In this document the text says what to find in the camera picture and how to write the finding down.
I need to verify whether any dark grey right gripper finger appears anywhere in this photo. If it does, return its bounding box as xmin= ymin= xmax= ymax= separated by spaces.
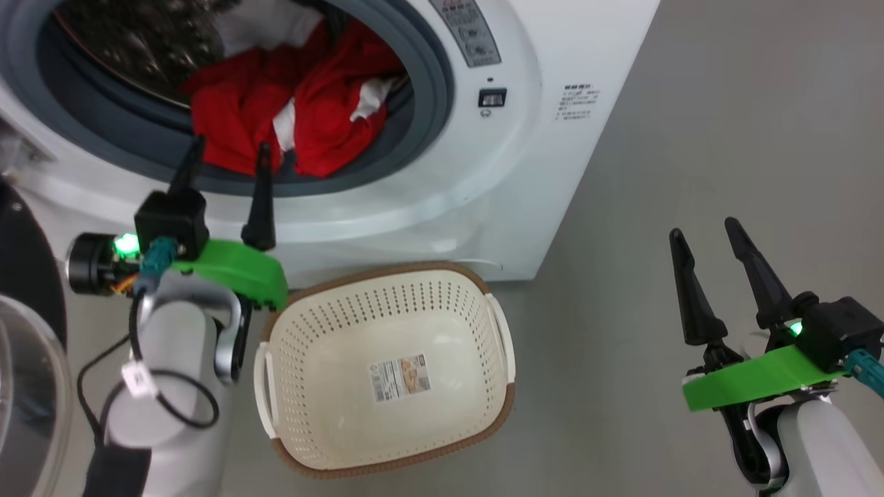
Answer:
xmin=724 ymin=217 xmax=795 ymax=331
xmin=669 ymin=228 xmax=728 ymax=347

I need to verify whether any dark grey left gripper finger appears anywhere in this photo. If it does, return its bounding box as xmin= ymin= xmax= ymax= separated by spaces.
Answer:
xmin=240 ymin=143 xmax=278 ymax=251
xmin=168 ymin=135 xmax=206 ymax=196

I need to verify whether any white washing machine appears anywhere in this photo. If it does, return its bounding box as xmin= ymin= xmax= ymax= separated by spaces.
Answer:
xmin=0 ymin=0 xmax=660 ymax=287

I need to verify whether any grey rubber door gasket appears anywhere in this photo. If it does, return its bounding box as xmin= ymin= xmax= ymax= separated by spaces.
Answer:
xmin=0 ymin=0 xmax=457 ymax=197

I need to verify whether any paper label in basket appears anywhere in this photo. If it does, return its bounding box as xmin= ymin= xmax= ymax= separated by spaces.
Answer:
xmin=368 ymin=354 xmax=432 ymax=403

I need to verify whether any black left cable teal connector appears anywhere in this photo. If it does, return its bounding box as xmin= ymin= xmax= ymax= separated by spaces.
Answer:
xmin=76 ymin=237 xmax=220 ymax=449

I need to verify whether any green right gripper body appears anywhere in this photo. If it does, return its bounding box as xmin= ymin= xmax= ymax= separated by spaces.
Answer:
xmin=682 ymin=343 xmax=847 ymax=413

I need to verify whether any black right cable teal connector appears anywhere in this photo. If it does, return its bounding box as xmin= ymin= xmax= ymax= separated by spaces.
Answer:
xmin=844 ymin=347 xmax=884 ymax=401

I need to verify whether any cream laundry basket brown rim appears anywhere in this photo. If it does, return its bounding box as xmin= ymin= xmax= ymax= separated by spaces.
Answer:
xmin=253 ymin=261 xmax=517 ymax=480

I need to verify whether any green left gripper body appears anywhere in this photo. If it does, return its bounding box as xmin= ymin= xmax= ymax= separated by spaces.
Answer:
xmin=67 ymin=233 xmax=289 ymax=311

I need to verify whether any black washing machine door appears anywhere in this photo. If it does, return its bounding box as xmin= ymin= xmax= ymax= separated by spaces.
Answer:
xmin=0 ymin=176 xmax=73 ymax=497

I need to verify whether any grey warning sticker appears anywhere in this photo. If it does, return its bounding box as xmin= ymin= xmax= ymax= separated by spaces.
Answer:
xmin=428 ymin=0 xmax=503 ymax=68

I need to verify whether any black cable teal connector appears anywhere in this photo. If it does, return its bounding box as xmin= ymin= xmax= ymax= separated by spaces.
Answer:
xmin=844 ymin=347 xmax=884 ymax=401
xmin=76 ymin=237 xmax=220 ymax=449

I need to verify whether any red and white garment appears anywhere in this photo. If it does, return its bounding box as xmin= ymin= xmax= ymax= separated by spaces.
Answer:
xmin=181 ymin=0 xmax=412 ymax=180

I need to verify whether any round white filter cover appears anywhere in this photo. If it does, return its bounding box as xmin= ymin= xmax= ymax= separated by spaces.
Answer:
xmin=452 ymin=257 xmax=505 ymax=275

